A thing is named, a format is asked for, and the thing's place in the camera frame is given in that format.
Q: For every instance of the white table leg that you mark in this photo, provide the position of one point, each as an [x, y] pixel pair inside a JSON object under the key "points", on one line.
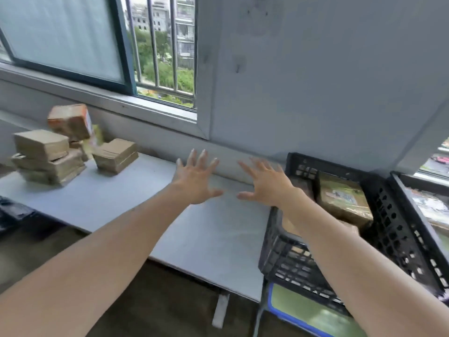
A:
{"points": [[221, 310]]}

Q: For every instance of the thin brown cardboard box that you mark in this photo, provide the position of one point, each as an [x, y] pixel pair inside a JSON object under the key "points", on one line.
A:
{"points": [[119, 166]]}

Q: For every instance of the person's left forearm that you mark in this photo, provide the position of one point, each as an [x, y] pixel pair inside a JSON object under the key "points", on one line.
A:
{"points": [[98, 263]]}

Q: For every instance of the person's right forearm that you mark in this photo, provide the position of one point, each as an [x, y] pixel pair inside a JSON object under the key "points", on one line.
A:
{"points": [[350, 270]]}

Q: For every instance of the orange taped cardboard box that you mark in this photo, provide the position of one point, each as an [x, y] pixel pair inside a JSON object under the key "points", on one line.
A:
{"points": [[70, 121]]}

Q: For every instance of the person's right middle finger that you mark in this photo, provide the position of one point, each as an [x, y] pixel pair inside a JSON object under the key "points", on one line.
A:
{"points": [[258, 165]]}

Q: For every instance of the person's right little finger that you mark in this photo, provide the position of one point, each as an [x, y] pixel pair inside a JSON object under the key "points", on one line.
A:
{"points": [[280, 171]]}

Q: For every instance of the person's left middle finger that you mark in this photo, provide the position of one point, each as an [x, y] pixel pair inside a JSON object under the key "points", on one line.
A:
{"points": [[202, 158]]}

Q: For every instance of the person's right hand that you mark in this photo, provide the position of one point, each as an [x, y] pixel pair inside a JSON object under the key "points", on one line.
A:
{"points": [[272, 189]]}

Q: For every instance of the person's left little finger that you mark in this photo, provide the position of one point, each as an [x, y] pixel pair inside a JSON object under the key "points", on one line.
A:
{"points": [[180, 166]]}

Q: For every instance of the sliding window with green frame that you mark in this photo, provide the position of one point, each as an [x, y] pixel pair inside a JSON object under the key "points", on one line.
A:
{"points": [[66, 38]]}

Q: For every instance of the black object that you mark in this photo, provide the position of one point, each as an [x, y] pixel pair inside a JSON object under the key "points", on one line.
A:
{"points": [[14, 215]]}

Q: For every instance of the flat wide cardboard box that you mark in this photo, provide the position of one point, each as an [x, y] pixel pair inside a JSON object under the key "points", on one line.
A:
{"points": [[56, 164]]}

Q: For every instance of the small plain cardboard box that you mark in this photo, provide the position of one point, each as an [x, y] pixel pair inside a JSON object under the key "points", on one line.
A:
{"points": [[41, 144]]}

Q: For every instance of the person's left thumb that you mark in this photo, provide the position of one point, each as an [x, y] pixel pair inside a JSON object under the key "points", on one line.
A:
{"points": [[213, 195]]}

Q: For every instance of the brown box with green label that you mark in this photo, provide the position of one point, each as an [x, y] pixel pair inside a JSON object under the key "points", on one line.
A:
{"points": [[342, 200]]}

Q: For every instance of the person's left hand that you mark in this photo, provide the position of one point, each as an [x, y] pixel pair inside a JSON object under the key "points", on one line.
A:
{"points": [[195, 185]]}

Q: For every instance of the person's right thumb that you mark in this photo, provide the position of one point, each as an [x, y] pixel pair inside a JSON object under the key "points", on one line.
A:
{"points": [[246, 196]]}

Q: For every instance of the blue plastic crate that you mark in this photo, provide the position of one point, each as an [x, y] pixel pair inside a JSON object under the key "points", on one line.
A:
{"points": [[301, 312]]}

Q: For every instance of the square brown cardboard box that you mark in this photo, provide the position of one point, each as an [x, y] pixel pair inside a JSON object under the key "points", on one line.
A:
{"points": [[114, 149]]}

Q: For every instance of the metal window bars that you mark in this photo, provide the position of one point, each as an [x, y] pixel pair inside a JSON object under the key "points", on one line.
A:
{"points": [[154, 42]]}

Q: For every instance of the yellow packet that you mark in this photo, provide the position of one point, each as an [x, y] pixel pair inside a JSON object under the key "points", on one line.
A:
{"points": [[92, 138]]}

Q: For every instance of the large black plastic crate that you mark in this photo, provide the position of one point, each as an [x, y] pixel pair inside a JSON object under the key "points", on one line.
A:
{"points": [[291, 263]]}

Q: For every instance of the pile of wrapped packets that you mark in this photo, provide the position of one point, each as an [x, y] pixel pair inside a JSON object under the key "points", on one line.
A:
{"points": [[429, 207]]}

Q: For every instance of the flat taped cardboard box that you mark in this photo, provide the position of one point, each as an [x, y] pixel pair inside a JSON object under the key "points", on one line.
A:
{"points": [[58, 178]]}

